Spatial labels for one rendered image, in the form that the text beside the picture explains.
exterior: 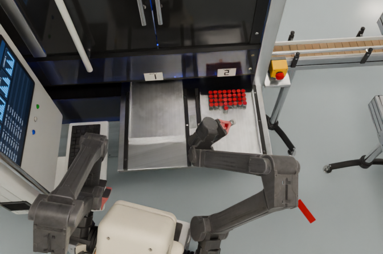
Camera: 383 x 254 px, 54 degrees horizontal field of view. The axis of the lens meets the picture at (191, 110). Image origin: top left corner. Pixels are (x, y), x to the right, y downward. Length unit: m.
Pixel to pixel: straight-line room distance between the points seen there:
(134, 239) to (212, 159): 0.33
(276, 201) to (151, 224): 0.39
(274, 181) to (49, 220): 0.52
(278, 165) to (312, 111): 2.02
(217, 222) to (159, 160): 0.63
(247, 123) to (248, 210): 0.82
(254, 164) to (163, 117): 0.92
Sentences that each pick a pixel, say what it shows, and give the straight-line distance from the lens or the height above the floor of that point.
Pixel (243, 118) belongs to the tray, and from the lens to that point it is 1.80.
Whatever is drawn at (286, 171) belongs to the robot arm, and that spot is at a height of 1.59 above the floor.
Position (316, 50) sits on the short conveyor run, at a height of 0.97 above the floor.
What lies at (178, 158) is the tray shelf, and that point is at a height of 0.88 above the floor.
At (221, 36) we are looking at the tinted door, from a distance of 1.57.
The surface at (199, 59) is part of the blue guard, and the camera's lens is 1.67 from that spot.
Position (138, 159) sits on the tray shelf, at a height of 0.88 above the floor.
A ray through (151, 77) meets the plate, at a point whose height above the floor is 1.01.
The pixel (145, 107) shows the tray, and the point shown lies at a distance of 1.84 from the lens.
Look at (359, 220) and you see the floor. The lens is 2.73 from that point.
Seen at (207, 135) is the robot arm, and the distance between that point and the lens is 1.24.
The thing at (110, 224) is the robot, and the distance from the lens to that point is 1.13.
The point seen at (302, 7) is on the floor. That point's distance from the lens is 3.56.
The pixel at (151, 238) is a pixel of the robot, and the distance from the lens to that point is 1.11.
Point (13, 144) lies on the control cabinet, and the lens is 1.48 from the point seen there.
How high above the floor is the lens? 2.47
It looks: 61 degrees down
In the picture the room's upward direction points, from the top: 3 degrees counter-clockwise
